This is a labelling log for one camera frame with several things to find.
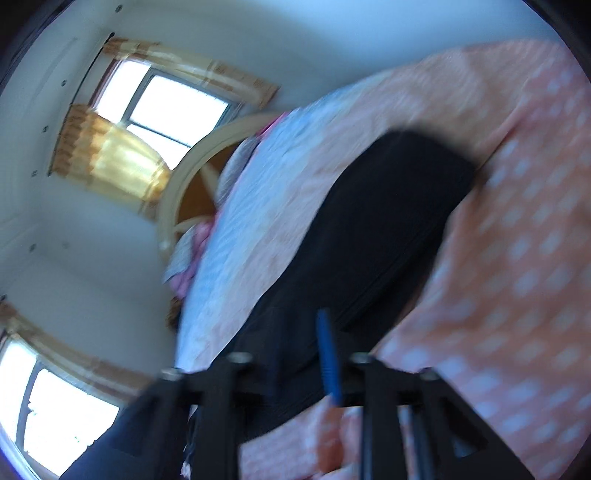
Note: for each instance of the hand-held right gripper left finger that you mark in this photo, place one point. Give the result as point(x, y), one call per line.
point(273, 369)

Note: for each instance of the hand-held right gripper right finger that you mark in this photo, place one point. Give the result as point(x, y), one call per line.
point(330, 360)

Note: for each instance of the black pants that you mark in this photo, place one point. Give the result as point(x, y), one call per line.
point(369, 230)

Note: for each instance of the brown plush toy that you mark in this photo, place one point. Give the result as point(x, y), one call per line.
point(174, 314)

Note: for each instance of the folded pink blanket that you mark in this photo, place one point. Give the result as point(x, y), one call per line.
point(184, 284)

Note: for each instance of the grey patterned pillow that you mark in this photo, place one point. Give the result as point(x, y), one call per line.
point(182, 254)
point(235, 166)

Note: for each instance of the yellow patterned curtain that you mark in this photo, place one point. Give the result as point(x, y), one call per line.
point(115, 157)
point(92, 364)
point(231, 76)

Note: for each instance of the pink and blue dotted bedspread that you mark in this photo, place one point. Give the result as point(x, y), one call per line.
point(508, 277)

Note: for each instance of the cream and wooden headboard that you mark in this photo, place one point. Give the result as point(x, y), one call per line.
point(194, 184)

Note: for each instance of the white framed window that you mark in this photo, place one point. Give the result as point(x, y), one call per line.
point(180, 101)
point(60, 415)

